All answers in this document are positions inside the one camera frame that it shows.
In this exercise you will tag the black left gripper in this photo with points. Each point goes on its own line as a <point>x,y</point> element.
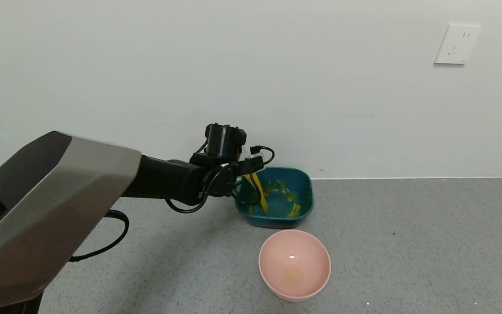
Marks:
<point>253,165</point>

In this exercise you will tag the orange juice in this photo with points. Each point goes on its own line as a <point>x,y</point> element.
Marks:
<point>263,200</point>

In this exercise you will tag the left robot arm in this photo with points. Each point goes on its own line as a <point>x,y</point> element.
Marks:
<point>50,205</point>

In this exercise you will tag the pink round bowl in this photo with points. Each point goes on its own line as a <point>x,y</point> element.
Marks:
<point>293,266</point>

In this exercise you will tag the teal square plastic basin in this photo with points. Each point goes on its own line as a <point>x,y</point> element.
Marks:
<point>296,192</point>

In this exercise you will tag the white wall socket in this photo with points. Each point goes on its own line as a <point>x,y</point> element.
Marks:
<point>456,44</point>

